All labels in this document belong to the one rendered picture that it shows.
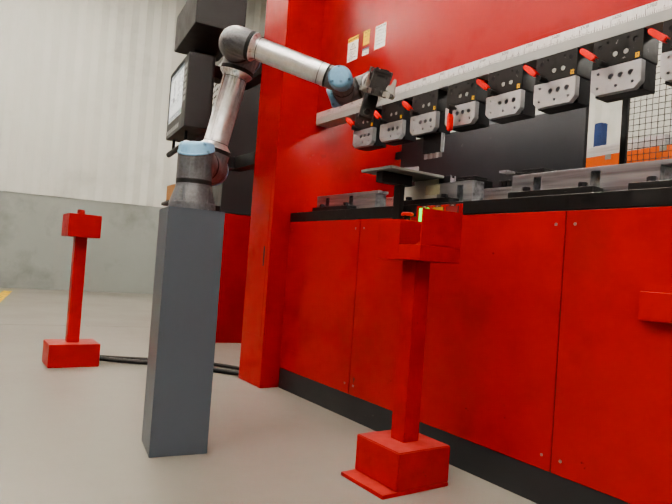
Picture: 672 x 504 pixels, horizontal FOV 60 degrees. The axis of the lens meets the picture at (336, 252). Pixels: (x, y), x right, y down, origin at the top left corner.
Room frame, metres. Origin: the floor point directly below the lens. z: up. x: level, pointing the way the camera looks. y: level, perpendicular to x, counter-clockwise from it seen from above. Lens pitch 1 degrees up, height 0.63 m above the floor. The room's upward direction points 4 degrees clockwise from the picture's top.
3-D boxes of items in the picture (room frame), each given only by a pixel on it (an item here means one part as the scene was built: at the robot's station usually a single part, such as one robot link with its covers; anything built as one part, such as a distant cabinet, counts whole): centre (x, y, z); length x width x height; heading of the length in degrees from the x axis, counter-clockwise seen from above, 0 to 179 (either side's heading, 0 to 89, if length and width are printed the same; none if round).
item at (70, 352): (3.13, 1.37, 0.41); 0.25 x 0.20 x 0.83; 124
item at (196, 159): (1.92, 0.48, 0.94); 0.13 x 0.12 x 0.14; 175
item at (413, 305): (1.77, -0.25, 0.39); 0.06 x 0.06 x 0.54; 34
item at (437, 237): (1.77, -0.25, 0.75); 0.20 x 0.16 x 0.18; 34
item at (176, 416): (1.92, 0.48, 0.39); 0.18 x 0.18 x 0.78; 25
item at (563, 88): (1.83, -0.68, 1.26); 0.15 x 0.09 x 0.17; 34
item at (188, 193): (1.92, 0.48, 0.82); 0.15 x 0.15 x 0.10
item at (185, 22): (3.07, 0.76, 1.52); 0.51 x 0.25 x 0.85; 27
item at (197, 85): (2.99, 0.81, 1.42); 0.45 x 0.12 x 0.36; 27
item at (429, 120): (2.33, -0.34, 1.26); 0.15 x 0.09 x 0.17; 34
